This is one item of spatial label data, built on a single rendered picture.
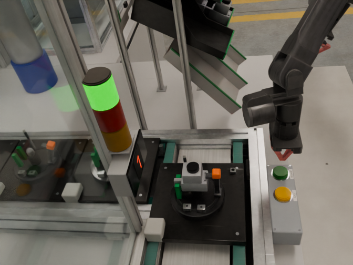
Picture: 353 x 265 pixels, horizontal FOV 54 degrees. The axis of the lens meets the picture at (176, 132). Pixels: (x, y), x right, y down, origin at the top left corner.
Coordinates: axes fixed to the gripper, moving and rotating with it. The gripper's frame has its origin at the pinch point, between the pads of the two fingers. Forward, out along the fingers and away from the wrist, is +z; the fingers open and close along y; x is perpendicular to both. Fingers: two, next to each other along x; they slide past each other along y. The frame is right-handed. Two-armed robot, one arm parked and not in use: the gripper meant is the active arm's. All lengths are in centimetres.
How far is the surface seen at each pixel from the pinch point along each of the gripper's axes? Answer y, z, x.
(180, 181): 9.3, -2.2, -25.4
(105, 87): 19, -38, -32
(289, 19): -283, 103, 45
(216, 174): 9.7, -5.3, -16.3
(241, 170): -0.4, 5.3, -10.3
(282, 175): 1.6, 5.1, 0.3
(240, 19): -290, 103, -4
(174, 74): -65, 16, -38
